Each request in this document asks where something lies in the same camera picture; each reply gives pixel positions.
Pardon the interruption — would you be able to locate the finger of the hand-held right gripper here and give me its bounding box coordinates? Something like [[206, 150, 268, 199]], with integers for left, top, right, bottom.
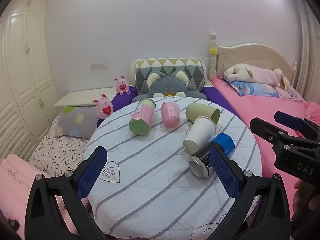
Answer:
[[274, 111, 320, 140], [250, 117, 308, 153]]

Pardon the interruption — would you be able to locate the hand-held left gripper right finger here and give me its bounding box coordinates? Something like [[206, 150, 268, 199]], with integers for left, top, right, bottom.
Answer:
[[208, 145, 292, 240]]

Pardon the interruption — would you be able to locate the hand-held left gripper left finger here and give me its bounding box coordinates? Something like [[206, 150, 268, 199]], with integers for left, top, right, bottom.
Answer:
[[24, 146, 110, 240]]

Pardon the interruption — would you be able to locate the blue and steel cup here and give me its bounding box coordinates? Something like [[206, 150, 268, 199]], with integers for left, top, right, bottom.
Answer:
[[188, 133, 235, 179]]

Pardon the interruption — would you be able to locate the white cup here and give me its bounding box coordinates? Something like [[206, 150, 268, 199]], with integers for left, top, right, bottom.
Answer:
[[183, 116, 217, 155]]

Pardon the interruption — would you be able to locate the pale green cup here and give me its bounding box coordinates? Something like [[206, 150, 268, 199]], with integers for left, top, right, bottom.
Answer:
[[185, 102, 221, 125]]

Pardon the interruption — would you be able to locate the pink and green cup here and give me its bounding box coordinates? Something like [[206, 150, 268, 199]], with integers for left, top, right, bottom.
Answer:
[[128, 98, 157, 136]]

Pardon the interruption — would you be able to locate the pink ribbed cup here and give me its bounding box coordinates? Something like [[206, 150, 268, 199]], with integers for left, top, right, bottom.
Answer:
[[160, 102, 180, 130]]

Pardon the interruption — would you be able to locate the person's right hand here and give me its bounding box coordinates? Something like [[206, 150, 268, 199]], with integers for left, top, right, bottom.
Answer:
[[292, 179, 310, 217]]

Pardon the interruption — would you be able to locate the pink bedsheet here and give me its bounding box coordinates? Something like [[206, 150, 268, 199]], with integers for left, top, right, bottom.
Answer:
[[211, 77, 320, 222]]

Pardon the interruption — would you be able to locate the heart print blanket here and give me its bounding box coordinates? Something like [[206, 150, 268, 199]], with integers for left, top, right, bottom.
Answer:
[[27, 112, 88, 178]]

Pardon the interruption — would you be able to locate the blue cartoon pillow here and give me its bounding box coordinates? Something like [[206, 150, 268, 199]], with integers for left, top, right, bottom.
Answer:
[[226, 79, 279, 98]]

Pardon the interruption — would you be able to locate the grey flower pillow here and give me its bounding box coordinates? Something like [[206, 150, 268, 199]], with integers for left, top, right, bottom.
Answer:
[[57, 106, 100, 139]]

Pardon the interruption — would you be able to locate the white and pink plush toy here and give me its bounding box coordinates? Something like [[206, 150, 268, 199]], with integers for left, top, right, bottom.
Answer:
[[223, 64, 288, 90]]

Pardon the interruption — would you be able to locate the round striped cloth table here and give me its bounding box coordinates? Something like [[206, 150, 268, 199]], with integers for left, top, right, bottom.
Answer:
[[84, 96, 262, 239]]

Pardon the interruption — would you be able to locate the purple cushion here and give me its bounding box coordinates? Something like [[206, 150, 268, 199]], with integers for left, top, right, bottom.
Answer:
[[201, 86, 240, 117], [96, 85, 138, 128]]

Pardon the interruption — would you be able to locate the pink bunny plush toy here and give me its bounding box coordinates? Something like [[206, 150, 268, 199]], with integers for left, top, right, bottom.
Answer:
[[114, 75, 130, 95], [92, 94, 114, 119]]

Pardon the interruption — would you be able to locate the cream bed headboard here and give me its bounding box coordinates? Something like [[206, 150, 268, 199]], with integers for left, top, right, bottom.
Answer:
[[208, 33, 298, 90]]

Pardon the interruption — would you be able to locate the pink quilt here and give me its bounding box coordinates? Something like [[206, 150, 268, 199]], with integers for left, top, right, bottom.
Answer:
[[0, 154, 78, 233]]

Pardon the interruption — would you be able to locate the white nightstand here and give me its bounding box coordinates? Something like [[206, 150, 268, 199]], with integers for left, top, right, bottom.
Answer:
[[54, 87, 119, 108]]

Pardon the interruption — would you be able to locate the grey cat pillow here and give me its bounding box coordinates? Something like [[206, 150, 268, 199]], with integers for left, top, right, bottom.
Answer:
[[132, 70, 208, 103]]

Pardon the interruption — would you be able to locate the triangle patterned cushion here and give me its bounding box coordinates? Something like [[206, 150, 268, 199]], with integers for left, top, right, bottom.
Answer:
[[135, 58, 205, 96]]

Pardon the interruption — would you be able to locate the cream wardrobe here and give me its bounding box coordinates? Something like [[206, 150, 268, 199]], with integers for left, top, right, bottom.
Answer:
[[0, 0, 61, 164]]

